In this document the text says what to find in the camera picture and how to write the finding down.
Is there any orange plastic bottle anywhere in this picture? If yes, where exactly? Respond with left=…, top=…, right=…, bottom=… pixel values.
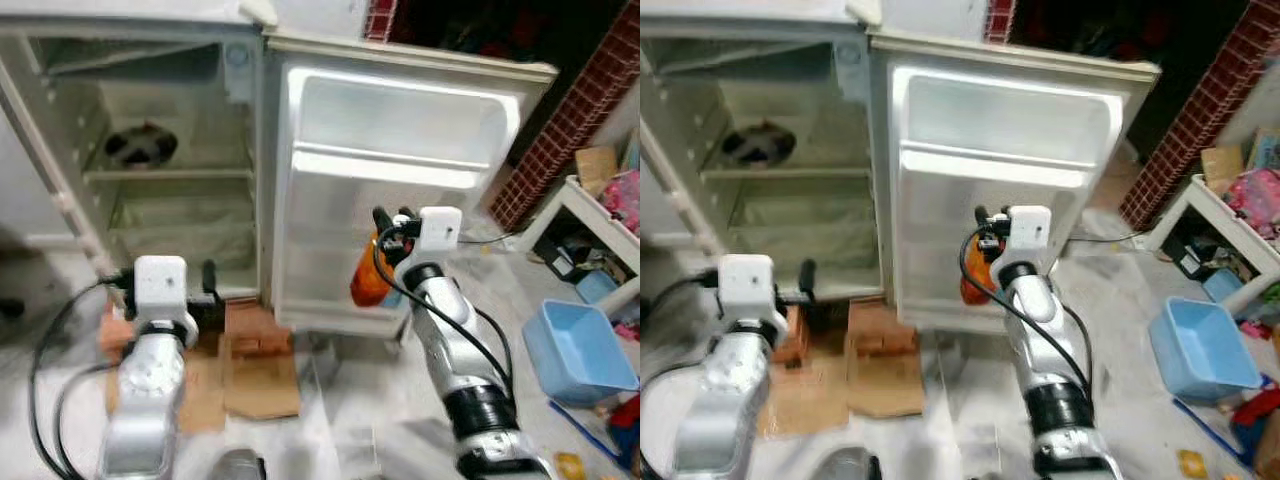
left=349, top=232, right=401, bottom=309
left=960, top=235, right=999, bottom=307

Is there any grey mini fridge body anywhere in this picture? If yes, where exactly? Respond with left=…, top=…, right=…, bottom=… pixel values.
left=640, top=0, right=887, bottom=303
left=0, top=0, right=273, bottom=303

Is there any white-lined fridge door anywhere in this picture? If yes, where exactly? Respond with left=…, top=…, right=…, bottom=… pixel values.
left=262, top=27, right=560, bottom=346
left=868, top=27, right=1164, bottom=336

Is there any clear fridge shelf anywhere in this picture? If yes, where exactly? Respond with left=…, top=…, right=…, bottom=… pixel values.
left=85, top=168, right=257, bottom=184

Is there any red clay brick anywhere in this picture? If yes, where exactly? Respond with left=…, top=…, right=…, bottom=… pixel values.
left=100, top=300, right=137, bottom=353
left=783, top=304, right=815, bottom=369
left=848, top=300, right=922, bottom=357
left=225, top=300, right=293, bottom=357

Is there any black box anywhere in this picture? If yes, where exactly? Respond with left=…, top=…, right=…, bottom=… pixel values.
left=1174, top=238, right=1217, bottom=283
left=545, top=235, right=593, bottom=283

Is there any grey robot leg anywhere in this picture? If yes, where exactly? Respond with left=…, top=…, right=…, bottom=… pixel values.
left=208, top=449, right=268, bottom=480
left=815, top=447, right=883, bottom=480

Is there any small blue container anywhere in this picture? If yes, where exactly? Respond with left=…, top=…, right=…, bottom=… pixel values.
left=1203, top=267, right=1247, bottom=303
left=575, top=268, right=621, bottom=303

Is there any red brick-pattern pillar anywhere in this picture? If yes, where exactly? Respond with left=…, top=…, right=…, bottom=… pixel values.
left=487, top=0, right=641, bottom=234
left=1118, top=0, right=1280, bottom=231

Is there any pink printed bag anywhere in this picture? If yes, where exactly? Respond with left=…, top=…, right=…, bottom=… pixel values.
left=1225, top=166, right=1280, bottom=241
left=600, top=168, right=641, bottom=237

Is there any small brown cardboard box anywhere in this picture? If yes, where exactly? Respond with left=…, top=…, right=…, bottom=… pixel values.
left=575, top=146, right=620, bottom=197
left=1200, top=146, right=1247, bottom=194

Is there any red cloth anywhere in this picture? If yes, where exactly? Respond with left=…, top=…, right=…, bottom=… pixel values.
left=1230, top=385, right=1280, bottom=463
left=606, top=393, right=641, bottom=453

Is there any light blue plastic tub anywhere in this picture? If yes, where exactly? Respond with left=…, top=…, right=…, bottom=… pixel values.
left=1147, top=296, right=1264, bottom=405
left=521, top=297, right=641, bottom=407

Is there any blue stick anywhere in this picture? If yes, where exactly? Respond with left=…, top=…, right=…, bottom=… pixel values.
left=547, top=400, right=629, bottom=469
left=1172, top=398, right=1253, bottom=465

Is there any teal printed box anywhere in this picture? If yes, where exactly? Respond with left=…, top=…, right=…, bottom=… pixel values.
left=1245, top=128, right=1280, bottom=171

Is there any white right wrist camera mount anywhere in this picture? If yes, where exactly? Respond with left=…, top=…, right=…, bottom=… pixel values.
left=1008, top=205, right=1054, bottom=264
left=415, top=206, right=464, bottom=264

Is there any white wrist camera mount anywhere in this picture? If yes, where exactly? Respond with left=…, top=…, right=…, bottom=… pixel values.
left=719, top=254, right=774, bottom=323
left=415, top=206, right=464, bottom=264
left=1008, top=205, right=1054, bottom=264
left=133, top=256, right=188, bottom=323

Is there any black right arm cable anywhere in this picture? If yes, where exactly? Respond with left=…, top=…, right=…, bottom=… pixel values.
left=958, top=228, right=1096, bottom=401
left=372, top=232, right=517, bottom=401

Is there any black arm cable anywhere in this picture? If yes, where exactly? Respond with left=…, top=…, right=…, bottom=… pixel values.
left=958, top=228, right=1096, bottom=401
left=640, top=268, right=723, bottom=480
left=28, top=276, right=136, bottom=480
left=372, top=232, right=517, bottom=401

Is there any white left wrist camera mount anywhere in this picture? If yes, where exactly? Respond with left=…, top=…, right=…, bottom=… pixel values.
left=719, top=254, right=774, bottom=323
left=133, top=256, right=188, bottom=323

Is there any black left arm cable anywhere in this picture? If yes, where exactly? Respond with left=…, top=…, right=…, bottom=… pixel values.
left=640, top=268, right=723, bottom=480
left=28, top=276, right=136, bottom=480

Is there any white frame table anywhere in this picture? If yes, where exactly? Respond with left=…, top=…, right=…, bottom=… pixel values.
left=1145, top=172, right=1280, bottom=323
left=520, top=175, right=641, bottom=323

